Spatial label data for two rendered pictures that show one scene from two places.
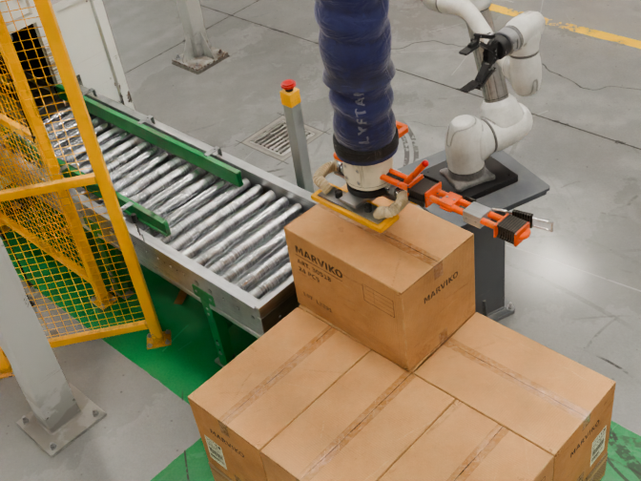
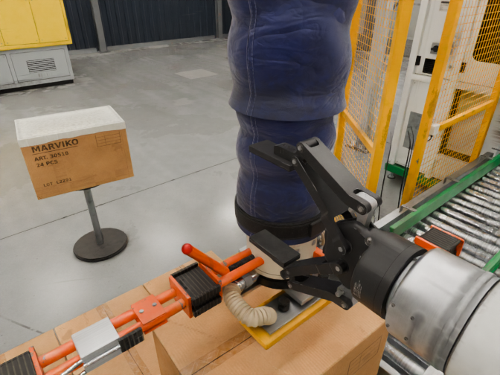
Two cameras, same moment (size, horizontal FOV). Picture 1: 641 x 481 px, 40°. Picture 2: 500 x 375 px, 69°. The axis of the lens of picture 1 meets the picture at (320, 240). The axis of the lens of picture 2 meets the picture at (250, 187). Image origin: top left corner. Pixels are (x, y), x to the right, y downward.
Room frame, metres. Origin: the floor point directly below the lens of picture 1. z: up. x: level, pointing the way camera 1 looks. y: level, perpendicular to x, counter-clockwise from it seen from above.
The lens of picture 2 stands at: (2.49, -0.95, 1.82)
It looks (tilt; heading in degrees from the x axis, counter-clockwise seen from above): 30 degrees down; 91
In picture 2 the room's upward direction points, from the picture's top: straight up
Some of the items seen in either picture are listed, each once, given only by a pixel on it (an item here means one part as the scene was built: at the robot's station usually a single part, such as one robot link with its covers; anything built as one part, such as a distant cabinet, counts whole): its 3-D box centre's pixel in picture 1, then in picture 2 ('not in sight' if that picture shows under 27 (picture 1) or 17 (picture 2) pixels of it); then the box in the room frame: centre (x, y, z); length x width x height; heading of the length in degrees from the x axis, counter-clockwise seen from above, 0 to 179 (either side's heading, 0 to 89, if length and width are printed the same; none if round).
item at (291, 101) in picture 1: (303, 177); not in sight; (3.59, 0.03, 0.50); 0.07 x 0.07 x 1.00; 41
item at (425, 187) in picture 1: (423, 190); (196, 288); (2.36, -0.37, 1.23); 0.10 x 0.08 x 0.06; 130
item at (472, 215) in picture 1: (477, 215); (97, 344); (2.20, -0.51, 1.22); 0.07 x 0.07 x 0.04; 40
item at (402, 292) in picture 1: (381, 270); (272, 363); (2.55, -0.21, 0.74); 0.60 x 0.40 x 0.40; 39
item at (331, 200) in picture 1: (353, 203); not in sight; (2.49, -0.14, 1.13); 0.34 x 0.10 x 0.05; 40
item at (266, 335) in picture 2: not in sight; (303, 294); (2.61, -0.28, 1.13); 0.34 x 0.10 x 0.05; 40
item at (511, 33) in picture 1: (506, 41); (437, 304); (2.65, -0.72, 1.58); 0.09 x 0.06 x 0.09; 40
